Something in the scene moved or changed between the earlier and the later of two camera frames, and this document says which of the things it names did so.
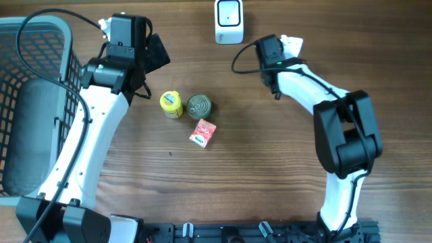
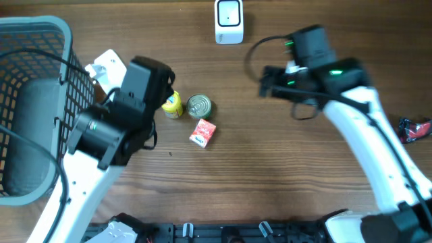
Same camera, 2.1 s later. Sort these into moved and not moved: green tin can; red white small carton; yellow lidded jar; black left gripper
Moved: black left gripper
Not moved: yellow lidded jar; green tin can; red white small carton
